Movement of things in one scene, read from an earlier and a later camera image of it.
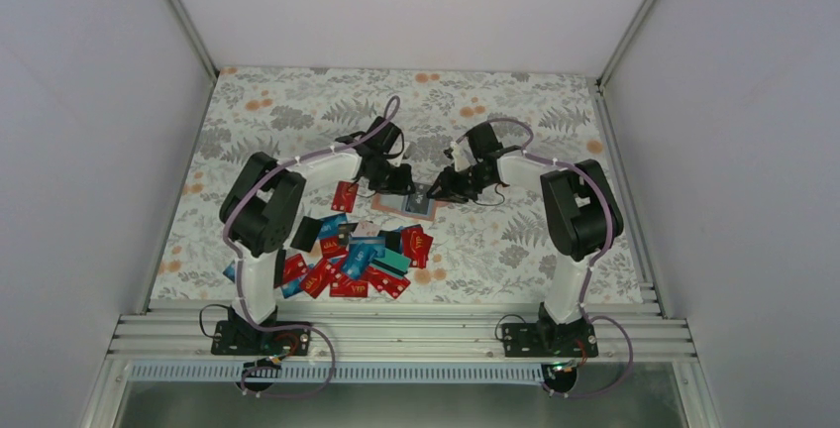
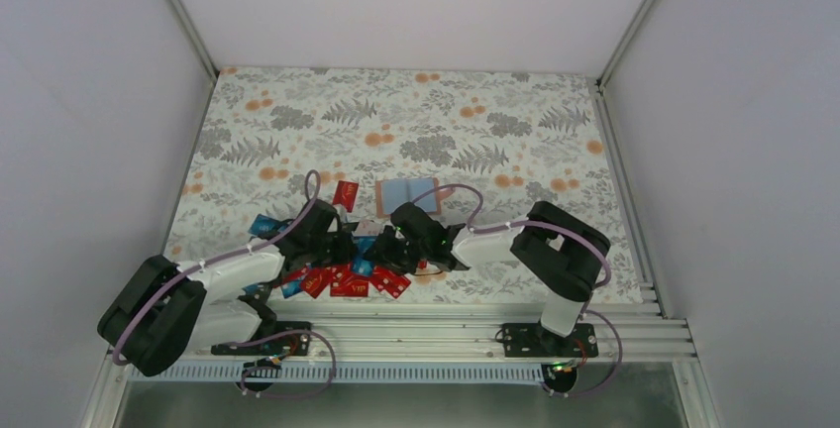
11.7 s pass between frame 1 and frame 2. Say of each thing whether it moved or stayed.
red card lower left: stayed
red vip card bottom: stayed
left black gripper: moved
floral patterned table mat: stayed
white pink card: stayed
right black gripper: moved
